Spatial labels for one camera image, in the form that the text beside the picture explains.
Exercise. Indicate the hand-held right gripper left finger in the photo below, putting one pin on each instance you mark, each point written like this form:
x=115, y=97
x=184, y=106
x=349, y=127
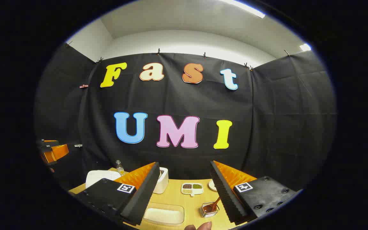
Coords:
x=144, y=195

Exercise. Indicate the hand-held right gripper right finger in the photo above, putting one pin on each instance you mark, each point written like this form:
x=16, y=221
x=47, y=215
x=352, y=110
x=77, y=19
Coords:
x=225, y=195

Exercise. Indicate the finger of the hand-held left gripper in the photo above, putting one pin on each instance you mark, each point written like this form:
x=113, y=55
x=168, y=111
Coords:
x=50, y=141
x=57, y=152

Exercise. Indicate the brown wooden spoon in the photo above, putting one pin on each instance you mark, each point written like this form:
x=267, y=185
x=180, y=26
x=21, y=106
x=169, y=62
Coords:
x=214, y=204

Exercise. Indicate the clear box of white rice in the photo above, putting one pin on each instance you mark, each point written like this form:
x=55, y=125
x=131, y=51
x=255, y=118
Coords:
x=164, y=215

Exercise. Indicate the white rice cooker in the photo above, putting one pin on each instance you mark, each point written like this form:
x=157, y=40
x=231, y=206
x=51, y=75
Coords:
x=102, y=177

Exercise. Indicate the white round plate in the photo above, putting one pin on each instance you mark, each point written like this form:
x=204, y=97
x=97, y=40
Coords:
x=212, y=186

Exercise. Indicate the white toaster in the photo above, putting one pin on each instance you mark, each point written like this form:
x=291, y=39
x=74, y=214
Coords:
x=162, y=185

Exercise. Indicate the white divided dish with beans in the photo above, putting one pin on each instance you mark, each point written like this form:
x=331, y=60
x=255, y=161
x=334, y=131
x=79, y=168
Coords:
x=192, y=189

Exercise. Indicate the small clear glass bottle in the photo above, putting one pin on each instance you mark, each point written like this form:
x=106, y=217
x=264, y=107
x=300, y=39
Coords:
x=119, y=168

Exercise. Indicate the pink clothes peg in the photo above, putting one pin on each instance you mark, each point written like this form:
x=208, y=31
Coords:
x=83, y=86

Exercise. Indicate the black backdrop cloth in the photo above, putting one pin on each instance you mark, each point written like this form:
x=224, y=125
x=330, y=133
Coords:
x=177, y=102

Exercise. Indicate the square ceiling light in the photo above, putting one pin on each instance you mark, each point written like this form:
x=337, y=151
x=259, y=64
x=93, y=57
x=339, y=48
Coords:
x=305, y=47

